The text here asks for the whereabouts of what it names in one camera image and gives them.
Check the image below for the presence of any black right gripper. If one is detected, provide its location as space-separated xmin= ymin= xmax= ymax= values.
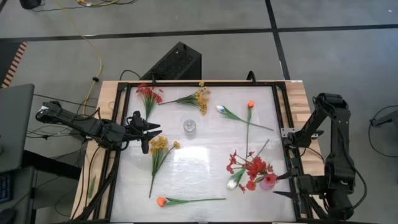
xmin=272 ymin=170 xmax=326 ymax=202

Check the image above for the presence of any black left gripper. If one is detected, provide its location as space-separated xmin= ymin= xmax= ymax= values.
xmin=126 ymin=110 xmax=163 ymax=155

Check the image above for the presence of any yellow artificial flower bunch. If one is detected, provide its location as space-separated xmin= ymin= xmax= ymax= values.
xmin=157 ymin=81 xmax=211 ymax=116
xmin=148 ymin=136 xmax=182 ymax=199

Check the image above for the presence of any pink glass vase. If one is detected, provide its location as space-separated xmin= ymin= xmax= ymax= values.
xmin=259 ymin=173 xmax=279 ymax=192

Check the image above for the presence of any orange artificial tulip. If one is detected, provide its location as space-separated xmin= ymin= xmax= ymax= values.
xmin=245 ymin=100 xmax=256 ymax=158
xmin=156 ymin=196 xmax=227 ymax=208

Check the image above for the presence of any clear glass vase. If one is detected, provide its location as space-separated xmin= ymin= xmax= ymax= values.
xmin=182 ymin=119 xmax=198 ymax=137

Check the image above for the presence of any silver mounting plate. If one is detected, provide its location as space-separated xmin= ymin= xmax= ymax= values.
xmin=280 ymin=126 xmax=324 ymax=138

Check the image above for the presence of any white tulip with blue tip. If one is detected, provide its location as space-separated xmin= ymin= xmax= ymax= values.
xmin=215 ymin=105 xmax=275 ymax=132

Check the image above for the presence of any black computer tower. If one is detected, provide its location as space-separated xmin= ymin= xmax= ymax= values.
xmin=139 ymin=41 xmax=203 ymax=81

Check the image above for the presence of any loose green leaf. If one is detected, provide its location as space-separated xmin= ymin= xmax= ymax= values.
xmin=87 ymin=175 xmax=97 ymax=199

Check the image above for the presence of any black side desk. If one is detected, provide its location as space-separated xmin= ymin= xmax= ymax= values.
xmin=0 ymin=149 xmax=82 ymax=224

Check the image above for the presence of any grey laptop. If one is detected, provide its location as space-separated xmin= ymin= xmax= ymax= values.
xmin=0 ymin=83 xmax=35 ymax=174

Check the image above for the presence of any dark keyboard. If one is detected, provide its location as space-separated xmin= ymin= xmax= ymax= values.
xmin=0 ymin=172 xmax=14 ymax=205

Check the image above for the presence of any black computer mouse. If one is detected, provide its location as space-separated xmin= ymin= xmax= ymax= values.
xmin=0 ymin=207 xmax=17 ymax=224

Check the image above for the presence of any black round object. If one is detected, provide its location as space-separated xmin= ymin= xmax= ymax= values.
xmin=19 ymin=0 xmax=43 ymax=10

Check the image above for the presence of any black curved cable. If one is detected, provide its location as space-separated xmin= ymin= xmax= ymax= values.
xmin=119 ymin=68 xmax=142 ymax=82

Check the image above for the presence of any black metal table frame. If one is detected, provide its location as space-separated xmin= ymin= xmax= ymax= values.
xmin=73 ymin=80 xmax=336 ymax=224

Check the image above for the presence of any yellow hanging cable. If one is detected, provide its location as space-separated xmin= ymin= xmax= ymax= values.
xmin=55 ymin=0 xmax=103 ymax=108

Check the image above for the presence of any black looped floor cable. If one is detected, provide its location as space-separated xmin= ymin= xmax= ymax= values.
xmin=368 ymin=105 xmax=398 ymax=158

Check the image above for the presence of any yellow floor cable bundle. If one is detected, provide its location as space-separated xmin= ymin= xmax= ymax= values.
xmin=75 ymin=0 xmax=121 ymax=7

